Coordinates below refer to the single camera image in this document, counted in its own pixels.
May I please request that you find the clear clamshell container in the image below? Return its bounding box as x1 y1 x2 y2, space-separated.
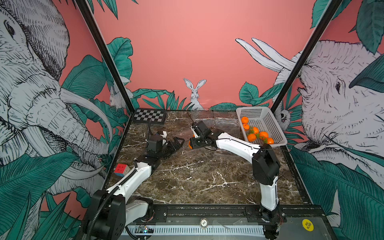
209 116 241 136

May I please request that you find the orange with leaf centre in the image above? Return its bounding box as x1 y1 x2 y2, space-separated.
259 132 269 141

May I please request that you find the white perforated plastic basket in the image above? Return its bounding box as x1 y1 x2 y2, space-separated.
236 106 288 148

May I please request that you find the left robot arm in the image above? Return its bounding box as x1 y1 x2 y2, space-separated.
81 135 185 240

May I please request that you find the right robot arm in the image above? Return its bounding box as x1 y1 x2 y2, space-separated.
189 130 281 212

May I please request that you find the black white checkerboard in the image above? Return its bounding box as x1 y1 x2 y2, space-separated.
132 108 167 125

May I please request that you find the rubik cube on table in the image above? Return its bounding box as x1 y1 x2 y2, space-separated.
114 164 131 177

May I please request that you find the yellow round sticker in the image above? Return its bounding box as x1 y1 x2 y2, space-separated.
302 219 314 232

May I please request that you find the white slotted cable duct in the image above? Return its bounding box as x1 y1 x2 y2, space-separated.
127 225 265 237

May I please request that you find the right black frame post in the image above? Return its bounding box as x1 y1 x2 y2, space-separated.
271 0 342 113

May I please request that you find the black frame post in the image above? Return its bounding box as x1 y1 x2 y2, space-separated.
271 0 342 113
74 0 136 115

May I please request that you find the left black frame post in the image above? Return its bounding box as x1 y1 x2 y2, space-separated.
74 0 136 115

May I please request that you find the black front rail frame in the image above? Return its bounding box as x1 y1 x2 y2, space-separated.
118 204 336 240

